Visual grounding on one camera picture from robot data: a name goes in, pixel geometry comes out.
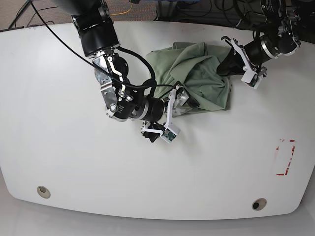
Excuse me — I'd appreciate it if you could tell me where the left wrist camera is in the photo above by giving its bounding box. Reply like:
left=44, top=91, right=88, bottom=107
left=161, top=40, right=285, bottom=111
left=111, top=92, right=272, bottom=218
left=241, top=70, right=262, bottom=89

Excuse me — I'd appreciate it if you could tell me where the table grommet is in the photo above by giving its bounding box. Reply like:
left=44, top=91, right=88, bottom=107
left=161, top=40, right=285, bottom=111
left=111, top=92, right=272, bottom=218
left=252, top=198, right=267, bottom=211
left=37, top=186, right=51, bottom=199

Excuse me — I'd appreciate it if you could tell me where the right table grommet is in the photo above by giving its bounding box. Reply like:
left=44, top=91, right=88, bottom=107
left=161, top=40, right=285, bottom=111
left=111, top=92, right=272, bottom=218
left=252, top=198, right=267, bottom=211

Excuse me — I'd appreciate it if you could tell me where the red tape marking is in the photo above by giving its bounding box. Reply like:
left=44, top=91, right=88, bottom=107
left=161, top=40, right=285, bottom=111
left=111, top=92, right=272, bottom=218
left=272, top=139, right=296, bottom=176

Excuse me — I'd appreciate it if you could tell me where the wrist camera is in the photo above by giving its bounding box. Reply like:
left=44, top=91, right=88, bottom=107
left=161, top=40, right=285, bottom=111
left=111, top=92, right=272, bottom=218
left=241, top=70, right=262, bottom=89
left=161, top=124, right=181, bottom=144

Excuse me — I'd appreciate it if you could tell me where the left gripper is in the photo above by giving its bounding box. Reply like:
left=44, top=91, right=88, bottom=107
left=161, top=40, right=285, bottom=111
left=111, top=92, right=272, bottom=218
left=217, top=35, right=267, bottom=78

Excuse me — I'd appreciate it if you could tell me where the left table grommet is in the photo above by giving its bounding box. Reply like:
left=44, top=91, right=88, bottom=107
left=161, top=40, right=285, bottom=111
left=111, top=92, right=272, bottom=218
left=37, top=186, right=51, bottom=199

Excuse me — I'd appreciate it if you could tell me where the yellow cable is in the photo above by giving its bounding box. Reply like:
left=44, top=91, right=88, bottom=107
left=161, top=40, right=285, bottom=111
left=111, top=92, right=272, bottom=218
left=110, top=2, right=135, bottom=17

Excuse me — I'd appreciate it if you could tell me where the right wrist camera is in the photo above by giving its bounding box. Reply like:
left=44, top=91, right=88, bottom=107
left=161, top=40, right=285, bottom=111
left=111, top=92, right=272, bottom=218
left=161, top=124, right=181, bottom=144

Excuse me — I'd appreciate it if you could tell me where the green t-shirt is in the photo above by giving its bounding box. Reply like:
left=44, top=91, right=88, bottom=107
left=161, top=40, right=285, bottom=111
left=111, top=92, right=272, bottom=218
left=146, top=42, right=230, bottom=115

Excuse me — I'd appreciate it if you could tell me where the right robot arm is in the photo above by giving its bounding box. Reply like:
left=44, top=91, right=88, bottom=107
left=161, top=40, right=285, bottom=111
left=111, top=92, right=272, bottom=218
left=54, top=0, right=200, bottom=143

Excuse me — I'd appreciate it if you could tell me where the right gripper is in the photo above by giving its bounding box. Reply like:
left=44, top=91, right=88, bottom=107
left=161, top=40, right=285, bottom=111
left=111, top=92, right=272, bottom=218
left=141, top=82, right=200, bottom=143

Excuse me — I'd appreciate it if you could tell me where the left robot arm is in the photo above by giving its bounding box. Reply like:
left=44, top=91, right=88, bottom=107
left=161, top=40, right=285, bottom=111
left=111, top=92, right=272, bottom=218
left=217, top=0, right=301, bottom=78

